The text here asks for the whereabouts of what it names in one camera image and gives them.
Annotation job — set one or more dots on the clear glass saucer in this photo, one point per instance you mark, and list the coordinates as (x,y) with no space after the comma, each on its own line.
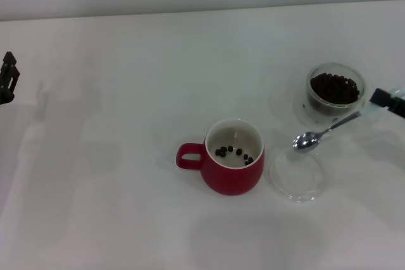
(313,126)

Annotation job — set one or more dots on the dark coffee beans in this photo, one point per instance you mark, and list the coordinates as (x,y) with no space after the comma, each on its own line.
(332,89)

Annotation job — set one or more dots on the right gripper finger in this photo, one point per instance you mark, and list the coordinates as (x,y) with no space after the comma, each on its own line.
(383,96)
(399,105)

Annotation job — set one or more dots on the few coffee beans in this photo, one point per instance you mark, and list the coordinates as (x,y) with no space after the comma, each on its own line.
(223,151)

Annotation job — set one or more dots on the clear round glass lid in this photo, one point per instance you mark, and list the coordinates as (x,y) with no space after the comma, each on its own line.
(297,187)

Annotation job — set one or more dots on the clear glass cup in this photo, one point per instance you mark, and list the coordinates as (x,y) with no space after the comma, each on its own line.
(360,99)

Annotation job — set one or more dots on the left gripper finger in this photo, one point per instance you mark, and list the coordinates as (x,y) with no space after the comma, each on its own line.
(9,77)

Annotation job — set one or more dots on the red ceramic mug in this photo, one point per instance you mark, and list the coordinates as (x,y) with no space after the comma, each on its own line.
(237,181)

